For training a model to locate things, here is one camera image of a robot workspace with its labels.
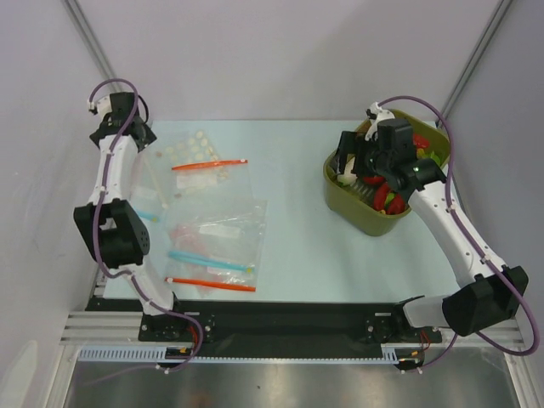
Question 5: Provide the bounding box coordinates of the clear red-zipper bag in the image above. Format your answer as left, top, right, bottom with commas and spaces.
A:
143, 133, 252, 209

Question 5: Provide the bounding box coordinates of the red toy lobster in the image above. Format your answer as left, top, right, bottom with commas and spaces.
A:
372, 182, 406, 215

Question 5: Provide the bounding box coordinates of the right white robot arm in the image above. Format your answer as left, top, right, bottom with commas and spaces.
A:
335, 118, 529, 341

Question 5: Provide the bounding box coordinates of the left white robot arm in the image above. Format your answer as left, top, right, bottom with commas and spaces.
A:
73, 92, 187, 340

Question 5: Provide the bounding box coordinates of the bag with white pieces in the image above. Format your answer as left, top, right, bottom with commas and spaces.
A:
152, 130, 220, 166

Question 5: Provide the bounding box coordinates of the far left blue-zipper bag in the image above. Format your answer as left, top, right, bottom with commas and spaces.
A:
129, 153, 169, 224

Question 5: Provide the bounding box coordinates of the bag with blue zipper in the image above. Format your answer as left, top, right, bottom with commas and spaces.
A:
165, 195, 268, 275

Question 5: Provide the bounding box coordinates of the bag with orange zipper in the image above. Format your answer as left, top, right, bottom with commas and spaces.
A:
164, 199, 269, 298

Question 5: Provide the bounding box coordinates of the red toy tomato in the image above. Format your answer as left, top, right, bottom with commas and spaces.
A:
363, 175, 385, 186

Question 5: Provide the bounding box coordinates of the white toy egg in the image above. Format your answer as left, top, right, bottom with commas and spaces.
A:
337, 156, 357, 186

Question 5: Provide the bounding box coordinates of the green toy star fruit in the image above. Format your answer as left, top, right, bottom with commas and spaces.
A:
416, 149, 443, 167

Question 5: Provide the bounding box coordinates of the olive green plastic bin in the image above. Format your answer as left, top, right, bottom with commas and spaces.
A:
323, 104, 451, 236

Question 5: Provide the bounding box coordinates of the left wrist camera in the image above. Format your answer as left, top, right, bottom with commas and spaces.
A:
88, 96, 112, 117

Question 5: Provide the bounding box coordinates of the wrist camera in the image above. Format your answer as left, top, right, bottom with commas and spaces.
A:
365, 102, 395, 141
88, 96, 112, 117

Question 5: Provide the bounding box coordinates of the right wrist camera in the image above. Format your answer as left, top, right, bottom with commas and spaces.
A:
365, 102, 395, 141

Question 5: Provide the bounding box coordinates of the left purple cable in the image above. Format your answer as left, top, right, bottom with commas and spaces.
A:
87, 77, 209, 375

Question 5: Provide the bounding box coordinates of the aluminium frame rail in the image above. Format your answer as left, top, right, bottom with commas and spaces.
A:
60, 311, 142, 345

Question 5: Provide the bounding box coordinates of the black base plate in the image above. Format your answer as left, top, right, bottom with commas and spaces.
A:
84, 299, 443, 359

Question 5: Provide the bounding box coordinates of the white cable duct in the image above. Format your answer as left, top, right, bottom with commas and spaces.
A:
78, 345, 167, 363

